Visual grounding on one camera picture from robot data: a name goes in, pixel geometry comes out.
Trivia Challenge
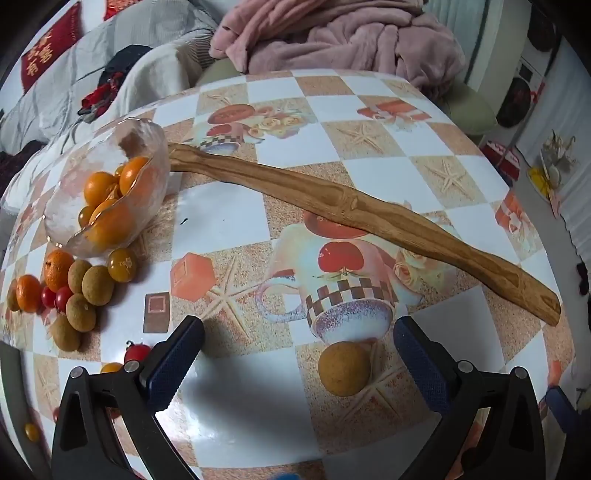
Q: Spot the yellow and white decoration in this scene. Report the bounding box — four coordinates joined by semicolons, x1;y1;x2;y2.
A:
529;131;578;204

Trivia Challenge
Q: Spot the dark maroon blanket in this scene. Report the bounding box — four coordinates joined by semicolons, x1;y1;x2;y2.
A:
0;150;28;185

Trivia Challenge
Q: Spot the red box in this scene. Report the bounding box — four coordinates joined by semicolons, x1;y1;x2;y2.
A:
480;138;525;185

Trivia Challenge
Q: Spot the clear glass bowl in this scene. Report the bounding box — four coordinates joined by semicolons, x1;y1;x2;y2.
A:
44;117;171;257

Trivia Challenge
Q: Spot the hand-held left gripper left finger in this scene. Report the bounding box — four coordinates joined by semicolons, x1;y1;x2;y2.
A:
51;315;205;480

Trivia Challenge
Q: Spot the orange mandarin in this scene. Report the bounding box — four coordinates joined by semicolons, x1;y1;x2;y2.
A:
119;156;153;197
16;274;44;312
85;203;139;245
45;249;75;292
83;172;118;207

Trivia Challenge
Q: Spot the grey striped quilt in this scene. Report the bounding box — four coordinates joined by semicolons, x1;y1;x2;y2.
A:
0;0;215;153

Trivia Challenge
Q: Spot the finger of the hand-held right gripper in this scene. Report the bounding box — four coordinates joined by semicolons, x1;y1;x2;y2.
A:
546;387;581;433

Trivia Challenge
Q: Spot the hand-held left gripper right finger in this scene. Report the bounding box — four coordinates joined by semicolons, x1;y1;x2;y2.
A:
392;316;548;480

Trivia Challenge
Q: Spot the pink fleece blanket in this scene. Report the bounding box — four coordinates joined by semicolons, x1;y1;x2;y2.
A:
210;0;467;100

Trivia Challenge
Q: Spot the pile of dark clothes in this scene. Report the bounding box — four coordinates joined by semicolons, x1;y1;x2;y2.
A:
78;45;153;123

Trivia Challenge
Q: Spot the red cushion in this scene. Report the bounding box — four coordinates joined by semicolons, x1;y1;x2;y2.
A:
104;0;139;21
21;2;84;93

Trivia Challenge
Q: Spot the long wooden stick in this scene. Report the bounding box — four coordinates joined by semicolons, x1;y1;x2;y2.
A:
166;142;561;326

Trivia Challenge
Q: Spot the white appliance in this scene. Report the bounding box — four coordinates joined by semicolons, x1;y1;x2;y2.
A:
496;51;550;134

